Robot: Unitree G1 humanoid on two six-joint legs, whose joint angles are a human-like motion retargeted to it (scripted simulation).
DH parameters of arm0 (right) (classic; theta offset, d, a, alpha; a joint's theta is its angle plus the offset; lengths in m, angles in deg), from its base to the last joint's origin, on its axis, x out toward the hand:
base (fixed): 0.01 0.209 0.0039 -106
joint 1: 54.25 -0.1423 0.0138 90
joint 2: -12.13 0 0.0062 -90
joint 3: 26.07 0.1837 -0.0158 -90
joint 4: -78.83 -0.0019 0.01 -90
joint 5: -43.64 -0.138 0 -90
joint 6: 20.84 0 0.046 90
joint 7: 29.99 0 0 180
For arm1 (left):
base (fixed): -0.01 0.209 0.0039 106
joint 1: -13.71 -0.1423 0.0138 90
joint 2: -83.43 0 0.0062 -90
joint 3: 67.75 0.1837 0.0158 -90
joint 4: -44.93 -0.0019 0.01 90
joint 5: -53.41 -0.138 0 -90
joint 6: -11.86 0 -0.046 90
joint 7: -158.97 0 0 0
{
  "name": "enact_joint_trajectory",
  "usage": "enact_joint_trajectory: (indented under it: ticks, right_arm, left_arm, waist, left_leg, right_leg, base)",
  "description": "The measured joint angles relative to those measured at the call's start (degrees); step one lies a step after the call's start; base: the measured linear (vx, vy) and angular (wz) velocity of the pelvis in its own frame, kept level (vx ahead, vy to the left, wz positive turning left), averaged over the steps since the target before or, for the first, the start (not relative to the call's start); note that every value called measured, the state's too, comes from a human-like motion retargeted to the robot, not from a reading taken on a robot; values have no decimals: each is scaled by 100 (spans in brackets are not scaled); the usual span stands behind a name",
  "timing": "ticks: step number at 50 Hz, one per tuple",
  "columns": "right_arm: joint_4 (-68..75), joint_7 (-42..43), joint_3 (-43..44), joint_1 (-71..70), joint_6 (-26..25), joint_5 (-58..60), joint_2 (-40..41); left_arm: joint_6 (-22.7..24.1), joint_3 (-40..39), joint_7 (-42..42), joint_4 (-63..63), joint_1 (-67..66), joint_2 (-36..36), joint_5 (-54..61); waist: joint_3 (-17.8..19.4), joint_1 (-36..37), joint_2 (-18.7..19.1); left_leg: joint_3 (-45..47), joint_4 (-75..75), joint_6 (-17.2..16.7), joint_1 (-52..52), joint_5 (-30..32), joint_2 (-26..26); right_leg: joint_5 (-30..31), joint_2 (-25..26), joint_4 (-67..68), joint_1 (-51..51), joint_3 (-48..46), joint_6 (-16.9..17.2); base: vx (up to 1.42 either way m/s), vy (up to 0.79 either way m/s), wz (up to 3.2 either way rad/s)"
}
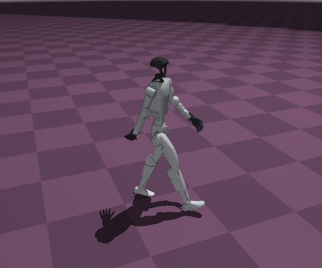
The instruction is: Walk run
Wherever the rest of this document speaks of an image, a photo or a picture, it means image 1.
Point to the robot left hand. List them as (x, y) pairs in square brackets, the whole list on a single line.
[(196, 122)]

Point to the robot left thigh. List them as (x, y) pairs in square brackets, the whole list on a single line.
[(152, 159)]

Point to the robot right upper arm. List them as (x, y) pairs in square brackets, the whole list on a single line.
[(150, 93)]

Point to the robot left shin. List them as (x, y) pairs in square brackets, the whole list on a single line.
[(146, 174)]

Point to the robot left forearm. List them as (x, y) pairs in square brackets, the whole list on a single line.
[(184, 112)]

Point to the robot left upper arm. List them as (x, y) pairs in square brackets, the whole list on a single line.
[(173, 99)]

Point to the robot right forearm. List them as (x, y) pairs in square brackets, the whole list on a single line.
[(139, 123)]

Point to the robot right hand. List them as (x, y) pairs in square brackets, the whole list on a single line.
[(131, 136)]

